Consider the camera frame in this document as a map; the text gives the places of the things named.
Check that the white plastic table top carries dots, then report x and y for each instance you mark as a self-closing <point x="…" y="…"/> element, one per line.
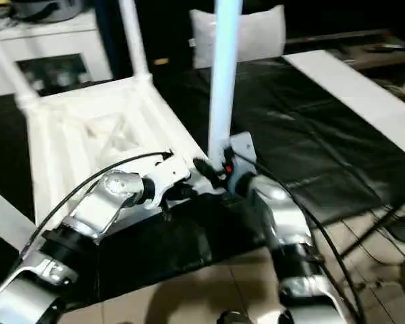
<point x="88" y="128"/>

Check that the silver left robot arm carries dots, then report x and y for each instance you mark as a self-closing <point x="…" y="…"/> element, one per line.
<point x="81" y="223"/>

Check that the black cabinet with gold label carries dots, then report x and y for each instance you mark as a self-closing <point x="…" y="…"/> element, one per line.
<point x="169" y="34"/>

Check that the grey cushion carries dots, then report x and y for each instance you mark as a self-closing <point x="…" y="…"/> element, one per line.
<point x="246" y="34"/>

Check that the white flat board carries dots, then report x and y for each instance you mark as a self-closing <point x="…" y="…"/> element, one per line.
<point x="358" y="91"/>

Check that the black stand leg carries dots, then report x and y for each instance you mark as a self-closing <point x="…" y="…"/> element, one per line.
<point x="374" y="233"/>

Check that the white glass-door cabinet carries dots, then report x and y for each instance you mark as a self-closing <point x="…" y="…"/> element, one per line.
<point x="47" y="47"/>

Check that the dark round appliance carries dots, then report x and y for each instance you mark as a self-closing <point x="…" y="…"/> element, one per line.
<point x="44" y="8"/>

